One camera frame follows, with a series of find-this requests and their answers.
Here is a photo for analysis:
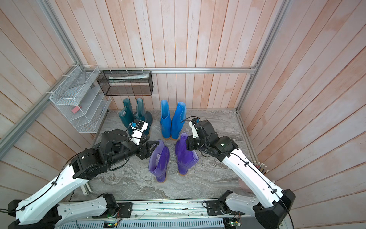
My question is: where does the white wire mesh shelf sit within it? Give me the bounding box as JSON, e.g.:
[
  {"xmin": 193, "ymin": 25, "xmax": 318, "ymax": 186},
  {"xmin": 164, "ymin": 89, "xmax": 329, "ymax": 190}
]
[{"xmin": 50, "ymin": 65, "xmax": 111, "ymax": 134}]

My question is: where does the pink eraser block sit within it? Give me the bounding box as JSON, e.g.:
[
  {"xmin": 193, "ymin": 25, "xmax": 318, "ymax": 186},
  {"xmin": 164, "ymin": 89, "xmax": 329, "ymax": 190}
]
[{"xmin": 71, "ymin": 106, "xmax": 81, "ymax": 114}]

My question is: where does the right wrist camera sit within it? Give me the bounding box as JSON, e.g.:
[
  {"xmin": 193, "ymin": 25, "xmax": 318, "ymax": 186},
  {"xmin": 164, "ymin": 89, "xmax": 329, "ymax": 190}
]
[{"xmin": 189, "ymin": 120, "xmax": 198, "ymax": 138}]

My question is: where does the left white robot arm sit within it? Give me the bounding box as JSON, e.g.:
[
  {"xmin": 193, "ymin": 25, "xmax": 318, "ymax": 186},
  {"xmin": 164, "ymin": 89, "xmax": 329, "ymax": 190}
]
[{"xmin": 1, "ymin": 129, "xmax": 163, "ymax": 229}]

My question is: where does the teal rain boot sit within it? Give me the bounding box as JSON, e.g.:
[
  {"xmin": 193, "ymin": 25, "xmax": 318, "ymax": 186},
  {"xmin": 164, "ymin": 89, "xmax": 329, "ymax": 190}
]
[
  {"xmin": 134, "ymin": 98, "xmax": 153, "ymax": 135},
  {"xmin": 118, "ymin": 98, "xmax": 135, "ymax": 135}
]

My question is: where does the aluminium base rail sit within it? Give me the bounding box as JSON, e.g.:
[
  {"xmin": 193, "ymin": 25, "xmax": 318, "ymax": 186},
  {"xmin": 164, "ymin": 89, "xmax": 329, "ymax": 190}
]
[{"xmin": 54, "ymin": 197, "xmax": 287, "ymax": 229}]

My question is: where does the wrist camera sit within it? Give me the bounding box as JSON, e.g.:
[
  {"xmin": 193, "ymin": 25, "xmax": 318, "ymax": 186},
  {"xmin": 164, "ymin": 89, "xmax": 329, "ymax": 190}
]
[
  {"xmin": 130, "ymin": 120, "xmax": 149, "ymax": 146},
  {"xmin": 189, "ymin": 120, "xmax": 198, "ymax": 138}
]

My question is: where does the black wire mesh basket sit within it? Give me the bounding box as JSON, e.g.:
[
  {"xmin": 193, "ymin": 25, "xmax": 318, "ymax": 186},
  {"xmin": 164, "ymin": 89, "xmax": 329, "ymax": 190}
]
[{"xmin": 97, "ymin": 70, "xmax": 154, "ymax": 96}]

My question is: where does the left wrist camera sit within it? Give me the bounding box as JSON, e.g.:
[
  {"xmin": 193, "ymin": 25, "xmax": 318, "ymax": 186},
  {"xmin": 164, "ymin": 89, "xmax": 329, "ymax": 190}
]
[{"xmin": 130, "ymin": 120, "xmax": 149, "ymax": 146}]

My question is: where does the purple rain boot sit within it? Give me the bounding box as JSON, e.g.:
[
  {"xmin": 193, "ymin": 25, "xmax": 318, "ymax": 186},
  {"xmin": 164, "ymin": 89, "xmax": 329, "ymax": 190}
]
[
  {"xmin": 175, "ymin": 133, "xmax": 199, "ymax": 175},
  {"xmin": 149, "ymin": 139, "xmax": 170, "ymax": 183}
]

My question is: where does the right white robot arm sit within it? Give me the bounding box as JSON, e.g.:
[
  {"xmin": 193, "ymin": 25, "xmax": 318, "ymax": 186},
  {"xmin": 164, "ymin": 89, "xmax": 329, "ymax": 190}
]
[{"xmin": 186, "ymin": 118, "xmax": 296, "ymax": 229}]

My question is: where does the blue rain boot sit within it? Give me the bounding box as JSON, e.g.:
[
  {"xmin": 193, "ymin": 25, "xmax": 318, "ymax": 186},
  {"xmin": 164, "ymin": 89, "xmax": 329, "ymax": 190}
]
[
  {"xmin": 160, "ymin": 100, "xmax": 171, "ymax": 139},
  {"xmin": 171, "ymin": 102, "xmax": 186, "ymax": 140}
]

